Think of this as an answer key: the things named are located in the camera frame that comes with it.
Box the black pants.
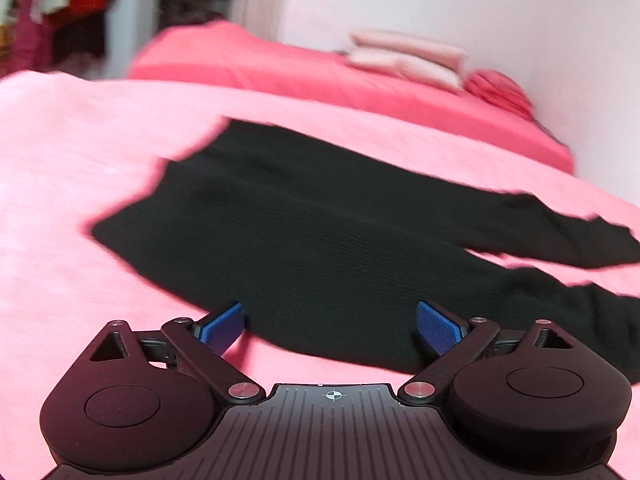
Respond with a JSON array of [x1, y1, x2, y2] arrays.
[[91, 120, 639, 382]]

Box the upper pink pillow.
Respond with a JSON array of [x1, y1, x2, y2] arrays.
[[349, 29, 466, 73]]

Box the red far bed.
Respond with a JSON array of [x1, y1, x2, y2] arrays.
[[126, 21, 574, 174]]

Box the folded red blanket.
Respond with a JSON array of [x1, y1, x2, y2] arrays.
[[463, 70, 534, 122]]

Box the lower pink pillow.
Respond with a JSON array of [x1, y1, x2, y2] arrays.
[[346, 48, 463, 93]]

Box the pink near bed cover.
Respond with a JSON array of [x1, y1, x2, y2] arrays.
[[1, 72, 639, 479]]

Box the pink pillow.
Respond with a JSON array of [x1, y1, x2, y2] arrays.
[[346, 48, 463, 93], [349, 29, 466, 73]]

